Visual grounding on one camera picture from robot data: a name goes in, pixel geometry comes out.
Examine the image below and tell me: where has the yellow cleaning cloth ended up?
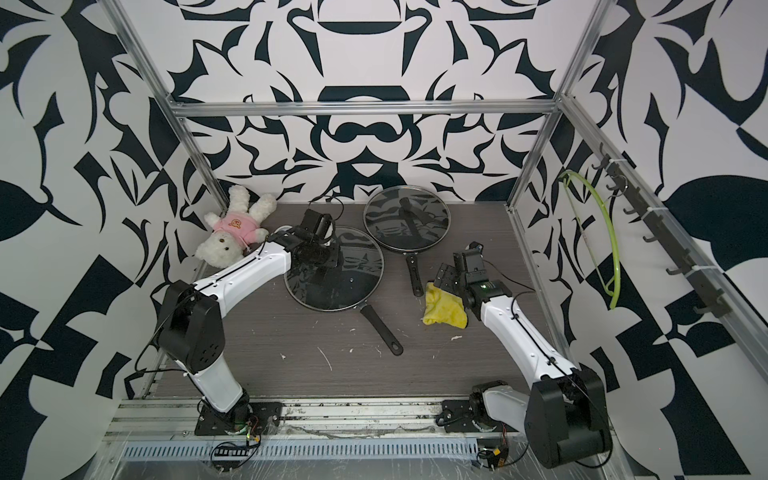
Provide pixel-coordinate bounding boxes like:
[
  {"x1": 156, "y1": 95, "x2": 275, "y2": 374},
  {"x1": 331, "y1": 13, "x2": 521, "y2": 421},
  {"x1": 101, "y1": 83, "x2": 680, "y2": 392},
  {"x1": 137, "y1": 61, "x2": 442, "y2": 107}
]
[{"x1": 422, "y1": 282, "x2": 468, "y2": 329}]

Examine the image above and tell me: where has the large glass pot lid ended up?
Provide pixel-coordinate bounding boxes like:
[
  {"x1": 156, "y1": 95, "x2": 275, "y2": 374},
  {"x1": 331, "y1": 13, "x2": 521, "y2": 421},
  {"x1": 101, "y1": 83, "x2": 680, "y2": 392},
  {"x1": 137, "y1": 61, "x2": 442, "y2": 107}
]
[{"x1": 284, "y1": 227, "x2": 384, "y2": 312}]

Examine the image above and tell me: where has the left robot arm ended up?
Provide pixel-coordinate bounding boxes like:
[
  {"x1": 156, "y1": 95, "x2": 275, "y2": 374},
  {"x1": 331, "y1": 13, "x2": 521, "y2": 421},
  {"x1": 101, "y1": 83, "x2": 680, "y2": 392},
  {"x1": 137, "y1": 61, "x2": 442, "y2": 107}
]
[{"x1": 152, "y1": 209, "x2": 338, "y2": 432}]

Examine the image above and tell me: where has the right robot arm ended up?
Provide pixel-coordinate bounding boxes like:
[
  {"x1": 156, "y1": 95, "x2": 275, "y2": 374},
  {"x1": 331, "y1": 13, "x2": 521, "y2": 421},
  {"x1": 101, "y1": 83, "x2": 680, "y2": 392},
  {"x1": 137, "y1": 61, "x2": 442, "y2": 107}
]
[{"x1": 434, "y1": 242, "x2": 614, "y2": 468}]

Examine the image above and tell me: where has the small glass pan lid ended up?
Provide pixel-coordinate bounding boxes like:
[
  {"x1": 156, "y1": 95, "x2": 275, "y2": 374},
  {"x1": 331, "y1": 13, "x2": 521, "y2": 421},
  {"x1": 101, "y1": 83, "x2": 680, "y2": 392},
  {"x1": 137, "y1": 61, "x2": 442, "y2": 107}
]
[{"x1": 362, "y1": 185, "x2": 452, "y2": 254}]

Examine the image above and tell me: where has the large black frying pan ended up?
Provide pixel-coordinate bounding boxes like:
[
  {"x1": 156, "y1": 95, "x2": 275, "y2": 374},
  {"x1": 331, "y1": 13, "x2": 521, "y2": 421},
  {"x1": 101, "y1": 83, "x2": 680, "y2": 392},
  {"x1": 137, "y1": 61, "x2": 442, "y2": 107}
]
[{"x1": 287, "y1": 253, "x2": 404, "y2": 356}]

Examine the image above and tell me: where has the white teddy bear pink shirt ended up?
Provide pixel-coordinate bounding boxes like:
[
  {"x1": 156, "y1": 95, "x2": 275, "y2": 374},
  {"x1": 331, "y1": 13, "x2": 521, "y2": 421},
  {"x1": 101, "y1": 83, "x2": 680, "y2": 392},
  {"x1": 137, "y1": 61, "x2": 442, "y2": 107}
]
[{"x1": 194, "y1": 185, "x2": 277, "y2": 269}]

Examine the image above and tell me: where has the small black frying pan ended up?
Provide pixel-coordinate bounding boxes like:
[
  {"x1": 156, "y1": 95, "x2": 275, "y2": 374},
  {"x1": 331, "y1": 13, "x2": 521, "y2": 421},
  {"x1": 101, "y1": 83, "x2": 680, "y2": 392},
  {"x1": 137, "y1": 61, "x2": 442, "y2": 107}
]
[{"x1": 362, "y1": 185, "x2": 452, "y2": 299}]

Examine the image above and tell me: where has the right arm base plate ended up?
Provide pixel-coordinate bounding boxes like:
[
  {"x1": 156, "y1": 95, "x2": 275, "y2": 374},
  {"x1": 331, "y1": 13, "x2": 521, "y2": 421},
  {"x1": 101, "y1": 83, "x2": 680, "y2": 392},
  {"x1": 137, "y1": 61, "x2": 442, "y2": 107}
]
[{"x1": 435, "y1": 397, "x2": 528, "y2": 433}]

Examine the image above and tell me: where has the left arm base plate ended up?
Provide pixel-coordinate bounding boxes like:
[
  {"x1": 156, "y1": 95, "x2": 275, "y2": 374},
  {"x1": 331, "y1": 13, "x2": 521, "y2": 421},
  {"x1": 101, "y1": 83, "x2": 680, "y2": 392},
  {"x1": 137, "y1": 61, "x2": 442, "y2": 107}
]
[{"x1": 194, "y1": 400, "x2": 283, "y2": 437}]

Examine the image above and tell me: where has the black wall hook rack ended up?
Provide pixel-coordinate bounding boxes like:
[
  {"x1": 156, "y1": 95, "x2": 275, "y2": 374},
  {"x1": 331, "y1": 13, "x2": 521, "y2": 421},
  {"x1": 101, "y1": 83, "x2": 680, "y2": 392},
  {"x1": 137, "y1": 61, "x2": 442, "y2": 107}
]
[{"x1": 593, "y1": 143, "x2": 734, "y2": 318}]

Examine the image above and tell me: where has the aluminium frame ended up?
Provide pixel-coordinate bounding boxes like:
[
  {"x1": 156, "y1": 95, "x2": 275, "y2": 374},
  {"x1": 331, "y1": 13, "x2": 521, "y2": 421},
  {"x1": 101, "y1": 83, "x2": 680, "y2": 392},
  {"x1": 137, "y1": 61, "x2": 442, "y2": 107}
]
[{"x1": 101, "y1": 1, "x2": 767, "y2": 376}]

